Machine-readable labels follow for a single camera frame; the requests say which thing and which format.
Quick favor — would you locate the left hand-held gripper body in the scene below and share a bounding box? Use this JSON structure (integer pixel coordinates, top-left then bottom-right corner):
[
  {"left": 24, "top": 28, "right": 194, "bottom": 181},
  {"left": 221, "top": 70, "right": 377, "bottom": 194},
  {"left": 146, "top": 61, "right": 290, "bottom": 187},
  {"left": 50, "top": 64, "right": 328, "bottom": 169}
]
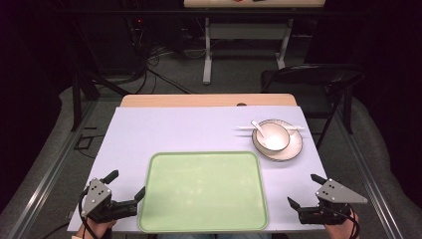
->
[{"left": 80, "top": 177, "right": 138, "bottom": 224}]

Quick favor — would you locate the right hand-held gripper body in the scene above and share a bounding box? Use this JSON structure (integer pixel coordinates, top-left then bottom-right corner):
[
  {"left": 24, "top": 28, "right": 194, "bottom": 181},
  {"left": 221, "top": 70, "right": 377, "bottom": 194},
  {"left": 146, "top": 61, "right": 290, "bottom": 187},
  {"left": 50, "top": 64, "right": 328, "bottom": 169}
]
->
[{"left": 298, "top": 177, "right": 368, "bottom": 226}]

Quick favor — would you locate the person's left hand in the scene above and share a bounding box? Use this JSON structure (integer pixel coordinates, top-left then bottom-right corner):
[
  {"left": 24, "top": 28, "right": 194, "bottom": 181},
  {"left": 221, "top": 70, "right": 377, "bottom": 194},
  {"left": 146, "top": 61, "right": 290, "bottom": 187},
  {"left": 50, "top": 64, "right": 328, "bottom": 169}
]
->
[{"left": 75, "top": 218, "right": 117, "bottom": 239}]

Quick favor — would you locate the person's right hand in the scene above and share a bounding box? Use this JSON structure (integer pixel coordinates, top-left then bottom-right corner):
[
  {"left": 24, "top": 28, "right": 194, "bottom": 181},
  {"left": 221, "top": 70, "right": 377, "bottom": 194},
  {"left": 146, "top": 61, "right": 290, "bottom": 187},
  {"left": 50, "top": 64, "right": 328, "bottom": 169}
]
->
[{"left": 325, "top": 212, "right": 361, "bottom": 239}]

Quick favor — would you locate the white plate with dark rim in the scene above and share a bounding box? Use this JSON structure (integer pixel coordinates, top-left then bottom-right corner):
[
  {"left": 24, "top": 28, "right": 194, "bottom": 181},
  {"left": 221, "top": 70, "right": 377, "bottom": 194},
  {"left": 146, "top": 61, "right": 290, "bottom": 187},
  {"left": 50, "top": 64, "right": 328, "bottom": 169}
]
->
[{"left": 251, "top": 119, "right": 304, "bottom": 162}]

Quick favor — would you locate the white bowl with dark rim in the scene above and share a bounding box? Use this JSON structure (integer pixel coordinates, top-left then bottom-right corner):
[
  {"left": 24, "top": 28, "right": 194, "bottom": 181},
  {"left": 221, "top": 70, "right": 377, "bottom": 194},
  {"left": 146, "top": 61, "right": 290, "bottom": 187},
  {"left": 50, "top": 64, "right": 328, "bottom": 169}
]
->
[{"left": 254, "top": 121, "right": 292, "bottom": 152}]

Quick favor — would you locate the light green plastic tray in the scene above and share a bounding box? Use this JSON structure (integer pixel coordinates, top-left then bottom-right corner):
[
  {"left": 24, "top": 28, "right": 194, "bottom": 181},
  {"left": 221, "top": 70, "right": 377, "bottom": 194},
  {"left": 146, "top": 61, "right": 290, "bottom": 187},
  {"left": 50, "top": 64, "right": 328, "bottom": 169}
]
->
[{"left": 137, "top": 150, "right": 269, "bottom": 233}]

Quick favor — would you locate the lilac table mat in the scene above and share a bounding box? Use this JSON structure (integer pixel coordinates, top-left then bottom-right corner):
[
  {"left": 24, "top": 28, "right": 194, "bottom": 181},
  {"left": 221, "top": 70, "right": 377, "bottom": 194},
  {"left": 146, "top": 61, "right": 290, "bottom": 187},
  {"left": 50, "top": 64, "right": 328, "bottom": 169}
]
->
[{"left": 67, "top": 106, "right": 328, "bottom": 233}]

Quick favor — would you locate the black metal stand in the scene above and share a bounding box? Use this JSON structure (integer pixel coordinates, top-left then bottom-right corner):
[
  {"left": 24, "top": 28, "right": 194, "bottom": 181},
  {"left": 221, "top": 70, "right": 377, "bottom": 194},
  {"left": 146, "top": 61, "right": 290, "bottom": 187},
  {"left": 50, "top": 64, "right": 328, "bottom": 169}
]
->
[{"left": 70, "top": 71, "right": 131, "bottom": 132}]

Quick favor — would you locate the white ceramic spoon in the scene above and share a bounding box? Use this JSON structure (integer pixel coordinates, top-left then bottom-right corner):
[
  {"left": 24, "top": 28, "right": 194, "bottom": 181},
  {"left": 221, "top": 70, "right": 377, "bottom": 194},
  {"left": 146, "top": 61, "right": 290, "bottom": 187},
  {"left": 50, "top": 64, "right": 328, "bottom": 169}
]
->
[{"left": 250, "top": 119, "right": 267, "bottom": 139}]

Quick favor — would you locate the white chopstick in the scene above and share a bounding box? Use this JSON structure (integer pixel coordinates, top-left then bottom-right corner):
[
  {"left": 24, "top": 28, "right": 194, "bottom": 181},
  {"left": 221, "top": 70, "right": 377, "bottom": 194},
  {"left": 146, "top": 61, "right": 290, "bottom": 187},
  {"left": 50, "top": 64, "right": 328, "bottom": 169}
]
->
[{"left": 236, "top": 124, "right": 307, "bottom": 131}]

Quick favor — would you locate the black folding chair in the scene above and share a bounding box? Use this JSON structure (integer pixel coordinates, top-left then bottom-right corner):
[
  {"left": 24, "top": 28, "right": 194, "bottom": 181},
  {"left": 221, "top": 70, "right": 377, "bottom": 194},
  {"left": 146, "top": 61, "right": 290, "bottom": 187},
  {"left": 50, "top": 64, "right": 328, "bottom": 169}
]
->
[{"left": 260, "top": 63, "right": 366, "bottom": 150}]

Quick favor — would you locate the light wooden table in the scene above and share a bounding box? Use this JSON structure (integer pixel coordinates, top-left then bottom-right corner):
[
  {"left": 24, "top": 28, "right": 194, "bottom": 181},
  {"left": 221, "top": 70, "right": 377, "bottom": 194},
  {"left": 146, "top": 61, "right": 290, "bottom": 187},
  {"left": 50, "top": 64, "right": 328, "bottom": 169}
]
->
[{"left": 118, "top": 93, "right": 299, "bottom": 108}]

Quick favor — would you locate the white-framed background table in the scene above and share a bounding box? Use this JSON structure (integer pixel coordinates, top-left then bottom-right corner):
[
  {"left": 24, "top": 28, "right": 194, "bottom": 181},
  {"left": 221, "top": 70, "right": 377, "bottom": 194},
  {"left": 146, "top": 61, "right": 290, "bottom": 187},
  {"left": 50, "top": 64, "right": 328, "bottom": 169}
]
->
[{"left": 183, "top": 0, "right": 326, "bottom": 86}]

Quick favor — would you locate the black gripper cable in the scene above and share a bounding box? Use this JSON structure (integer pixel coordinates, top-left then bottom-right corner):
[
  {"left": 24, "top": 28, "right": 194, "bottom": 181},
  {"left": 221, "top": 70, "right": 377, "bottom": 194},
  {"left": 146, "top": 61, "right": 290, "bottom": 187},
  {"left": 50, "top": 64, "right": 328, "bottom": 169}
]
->
[
  {"left": 326, "top": 203, "right": 362, "bottom": 239},
  {"left": 78, "top": 186, "right": 102, "bottom": 239}
]

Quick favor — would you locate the grey metal floor rail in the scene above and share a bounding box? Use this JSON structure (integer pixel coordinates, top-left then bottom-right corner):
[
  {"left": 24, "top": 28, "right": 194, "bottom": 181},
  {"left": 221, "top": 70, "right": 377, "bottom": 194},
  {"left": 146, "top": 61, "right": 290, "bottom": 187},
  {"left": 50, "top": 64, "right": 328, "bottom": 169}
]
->
[
  {"left": 333, "top": 108, "right": 405, "bottom": 239},
  {"left": 13, "top": 99, "right": 98, "bottom": 239}
]

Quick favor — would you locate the bundle of floor cables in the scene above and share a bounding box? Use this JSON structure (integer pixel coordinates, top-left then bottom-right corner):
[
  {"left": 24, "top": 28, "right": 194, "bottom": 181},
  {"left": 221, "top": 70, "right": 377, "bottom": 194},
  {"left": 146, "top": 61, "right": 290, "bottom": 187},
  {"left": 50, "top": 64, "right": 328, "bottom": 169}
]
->
[{"left": 127, "top": 16, "right": 194, "bottom": 96}]

